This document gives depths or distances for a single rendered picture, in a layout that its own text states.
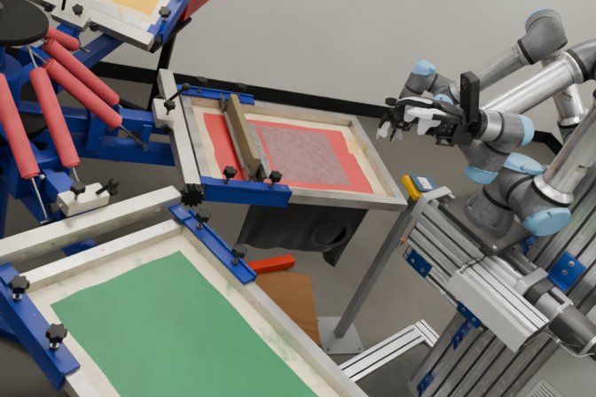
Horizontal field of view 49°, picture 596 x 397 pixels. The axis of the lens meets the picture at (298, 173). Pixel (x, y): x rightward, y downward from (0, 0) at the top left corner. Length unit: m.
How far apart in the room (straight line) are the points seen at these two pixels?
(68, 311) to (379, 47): 3.58
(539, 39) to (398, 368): 1.52
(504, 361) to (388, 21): 2.98
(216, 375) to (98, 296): 0.36
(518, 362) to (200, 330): 1.11
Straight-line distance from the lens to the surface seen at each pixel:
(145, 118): 2.26
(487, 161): 1.65
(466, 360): 2.46
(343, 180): 2.47
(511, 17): 5.28
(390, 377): 2.93
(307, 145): 2.57
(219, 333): 1.75
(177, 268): 1.86
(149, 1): 2.72
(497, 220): 2.01
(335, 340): 3.22
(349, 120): 2.81
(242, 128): 2.33
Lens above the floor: 2.26
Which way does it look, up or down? 33 degrees down
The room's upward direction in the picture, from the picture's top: 23 degrees clockwise
